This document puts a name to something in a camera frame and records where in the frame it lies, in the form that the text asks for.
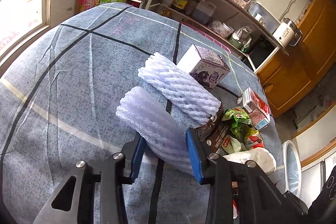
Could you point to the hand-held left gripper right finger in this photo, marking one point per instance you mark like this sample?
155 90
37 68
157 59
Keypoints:
194 158

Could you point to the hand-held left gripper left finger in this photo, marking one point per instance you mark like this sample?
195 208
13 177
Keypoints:
136 161

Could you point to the brown coffee packet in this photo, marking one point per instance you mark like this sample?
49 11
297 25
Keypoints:
214 134

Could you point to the white foam net sleeve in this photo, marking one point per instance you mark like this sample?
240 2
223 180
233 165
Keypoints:
178 87
152 119

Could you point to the green snack packet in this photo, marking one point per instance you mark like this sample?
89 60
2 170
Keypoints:
240 119

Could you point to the white round trash bin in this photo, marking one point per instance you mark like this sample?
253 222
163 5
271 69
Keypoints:
284 161

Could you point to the white plastic bag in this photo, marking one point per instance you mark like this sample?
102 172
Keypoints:
252 158

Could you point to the yellow snack wrapper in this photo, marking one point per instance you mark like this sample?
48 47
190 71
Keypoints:
253 140

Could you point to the pink milk carton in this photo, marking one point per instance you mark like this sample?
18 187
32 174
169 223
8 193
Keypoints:
256 111

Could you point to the purple milk carton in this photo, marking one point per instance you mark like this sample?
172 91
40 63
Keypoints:
207 66

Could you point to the clear bin liner bag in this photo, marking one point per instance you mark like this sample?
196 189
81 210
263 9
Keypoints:
292 169

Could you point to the blue plaid blanket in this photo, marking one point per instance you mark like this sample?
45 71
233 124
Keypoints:
78 69

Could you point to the white green plastic bags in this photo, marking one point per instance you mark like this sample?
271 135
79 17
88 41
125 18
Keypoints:
241 37

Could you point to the white plastic tub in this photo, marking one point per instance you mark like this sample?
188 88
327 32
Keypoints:
227 29

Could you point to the clear plastic bag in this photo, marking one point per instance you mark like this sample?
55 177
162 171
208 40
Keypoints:
216 26

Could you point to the dark printed clothing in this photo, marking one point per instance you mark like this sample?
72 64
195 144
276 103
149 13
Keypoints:
325 192

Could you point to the translucent plastic jug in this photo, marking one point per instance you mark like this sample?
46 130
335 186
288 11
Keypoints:
204 11

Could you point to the wooden door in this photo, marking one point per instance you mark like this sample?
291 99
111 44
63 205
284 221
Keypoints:
302 56

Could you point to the white electric kettle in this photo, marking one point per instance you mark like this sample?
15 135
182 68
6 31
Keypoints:
283 32

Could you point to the clear plastic storage container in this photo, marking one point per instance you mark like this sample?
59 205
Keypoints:
262 15

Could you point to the pink cardboard box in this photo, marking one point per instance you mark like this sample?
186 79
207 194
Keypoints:
89 2

